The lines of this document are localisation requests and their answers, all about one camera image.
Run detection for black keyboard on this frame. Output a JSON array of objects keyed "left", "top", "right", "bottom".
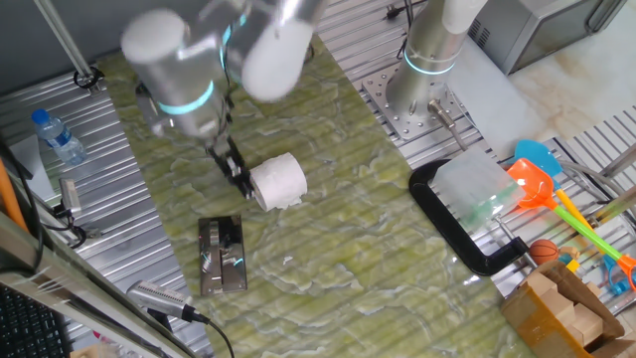
[{"left": 0, "top": 282, "right": 74, "bottom": 358}]

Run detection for plain wooden block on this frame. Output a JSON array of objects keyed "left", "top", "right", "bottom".
[
  {"left": 570, "top": 302, "right": 605, "bottom": 349},
  {"left": 526, "top": 270, "right": 560, "bottom": 300},
  {"left": 539, "top": 287, "right": 577, "bottom": 325}
]

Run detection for black C-clamp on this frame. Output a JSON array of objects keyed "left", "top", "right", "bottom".
[{"left": 407, "top": 157, "right": 539, "bottom": 277}]

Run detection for white toilet paper roll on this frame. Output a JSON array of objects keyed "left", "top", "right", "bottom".
[{"left": 248, "top": 151, "right": 309, "bottom": 213}]

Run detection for silver frame rod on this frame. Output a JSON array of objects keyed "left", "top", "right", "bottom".
[{"left": 33, "top": 0, "right": 105, "bottom": 96}]

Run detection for chrome toilet paper holder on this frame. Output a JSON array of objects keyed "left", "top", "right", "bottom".
[{"left": 197, "top": 214, "right": 248, "bottom": 297}]

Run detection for translucent plastic box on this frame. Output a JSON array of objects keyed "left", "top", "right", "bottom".
[{"left": 430, "top": 148, "right": 527, "bottom": 235}]

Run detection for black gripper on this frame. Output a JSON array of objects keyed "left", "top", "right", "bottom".
[{"left": 205, "top": 133, "right": 257, "bottom": 201}]

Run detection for small toy basketball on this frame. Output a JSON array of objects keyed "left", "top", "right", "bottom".
[{"left": 529, "top": 239, "right": 560, "bottom": 267}]

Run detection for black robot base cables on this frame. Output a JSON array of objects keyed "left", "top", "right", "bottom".
[{"left": 396, "top": 0, "right": 417, "bottom": 62}]

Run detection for brown cardboard box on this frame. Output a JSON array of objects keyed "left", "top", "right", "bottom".
[{"left": 500, "top": 260, "right": 636, "bottom": 358}]

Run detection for green marble pattern mat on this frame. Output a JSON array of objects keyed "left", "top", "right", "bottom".
[{"left": 96, "top": 34, "right": 538, "bottom": 358}]

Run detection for orange and blue object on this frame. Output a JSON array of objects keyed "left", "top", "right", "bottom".
[
  {"left": 514, "top": 138, "right": 632, "bottom": 297},
  {"left": 506, "top": 157, "right": 636, "bottom": 292}
]

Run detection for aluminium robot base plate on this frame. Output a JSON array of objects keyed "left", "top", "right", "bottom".
[{"left": 361, "top": 63, "right": 471, "bottom": 141}]

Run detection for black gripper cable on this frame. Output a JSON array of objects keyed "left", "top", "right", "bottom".
[{"left": 217, "top": 29, "right": 238, "bottom": 150}]

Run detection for small silver clamp bracket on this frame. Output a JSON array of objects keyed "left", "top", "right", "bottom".
[{"left": 52, "top": 177, "right": 89, "bottom": 250}]

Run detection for silver microwave oven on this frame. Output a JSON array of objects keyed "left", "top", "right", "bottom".
[{"left": 467, "top": 0, "right": 628, "bottom": 76}]

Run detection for orange pole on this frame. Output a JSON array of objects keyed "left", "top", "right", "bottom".
[{"left": 0, "top": 158, "right": 29, "bottom": 233}]

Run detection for aluminium frame beam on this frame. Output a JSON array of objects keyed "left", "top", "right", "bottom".
[{"left": 0, "top": 211, "right": 200, "bottom": 358}]

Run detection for black camera cable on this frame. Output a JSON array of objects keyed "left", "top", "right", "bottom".
[{"left": 191, "top": 308, "right": 237, "bottom": 358}]

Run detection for gray paper sheet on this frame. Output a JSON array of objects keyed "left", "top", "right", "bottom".
[{"left": 446, "top": 37, "right": 548, "bottom": 165}]

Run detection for black power plug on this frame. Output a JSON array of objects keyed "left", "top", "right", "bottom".
[{"left": 385, "top": 0, "right": 428, "bottom": 21}]

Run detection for clear water bottle blue label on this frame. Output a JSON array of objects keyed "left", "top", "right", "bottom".
[{"left": 31, "top": 108, "right": 88, "bottom": 168}]

